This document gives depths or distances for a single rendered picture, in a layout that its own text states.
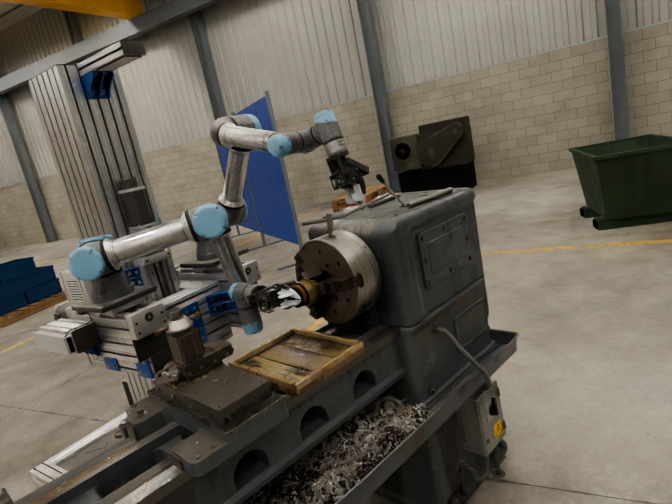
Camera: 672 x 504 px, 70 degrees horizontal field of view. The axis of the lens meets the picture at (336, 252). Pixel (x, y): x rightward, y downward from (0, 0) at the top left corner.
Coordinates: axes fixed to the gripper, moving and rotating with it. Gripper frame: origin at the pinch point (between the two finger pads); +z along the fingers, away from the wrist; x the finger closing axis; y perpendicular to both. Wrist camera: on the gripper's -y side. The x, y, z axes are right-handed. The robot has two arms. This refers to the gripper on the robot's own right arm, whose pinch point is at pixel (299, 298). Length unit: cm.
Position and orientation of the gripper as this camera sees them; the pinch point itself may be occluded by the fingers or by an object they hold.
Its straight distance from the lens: 159.2
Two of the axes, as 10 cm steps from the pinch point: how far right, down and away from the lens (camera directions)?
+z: 6.9, 0.2, -7.3
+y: -7.0, 3.0, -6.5
